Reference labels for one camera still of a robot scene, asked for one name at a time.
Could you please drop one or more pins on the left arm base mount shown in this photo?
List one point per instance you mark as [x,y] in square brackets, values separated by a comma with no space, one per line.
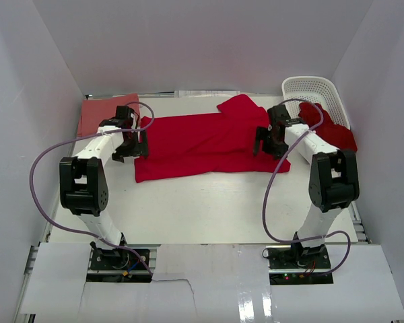
[116,266]

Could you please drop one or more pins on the white plastic perforated basket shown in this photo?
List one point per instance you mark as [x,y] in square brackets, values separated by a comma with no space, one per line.
[317,90]

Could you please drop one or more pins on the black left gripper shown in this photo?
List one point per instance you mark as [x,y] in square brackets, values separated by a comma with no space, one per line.
[140,149]

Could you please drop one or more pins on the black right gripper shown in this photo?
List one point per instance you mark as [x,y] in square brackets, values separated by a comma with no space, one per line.
[279,153]

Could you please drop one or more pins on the dark red crumpled t shirt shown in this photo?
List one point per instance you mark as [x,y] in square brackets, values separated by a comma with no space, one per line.
[334,134]

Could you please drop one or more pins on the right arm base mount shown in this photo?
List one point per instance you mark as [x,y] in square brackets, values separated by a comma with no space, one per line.
[285,269]

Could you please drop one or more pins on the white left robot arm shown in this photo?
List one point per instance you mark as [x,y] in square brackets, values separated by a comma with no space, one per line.
[83,185]

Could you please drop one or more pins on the folded salmon pink t shirt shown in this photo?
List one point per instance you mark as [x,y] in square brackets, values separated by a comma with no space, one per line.
[93,112]

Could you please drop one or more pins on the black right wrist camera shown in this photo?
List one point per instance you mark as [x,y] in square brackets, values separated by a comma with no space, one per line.
[278,114]

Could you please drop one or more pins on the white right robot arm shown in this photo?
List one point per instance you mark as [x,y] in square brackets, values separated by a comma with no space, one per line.
[333,182]

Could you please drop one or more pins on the bright red t shirt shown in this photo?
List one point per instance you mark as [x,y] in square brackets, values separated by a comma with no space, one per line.
[216,142]

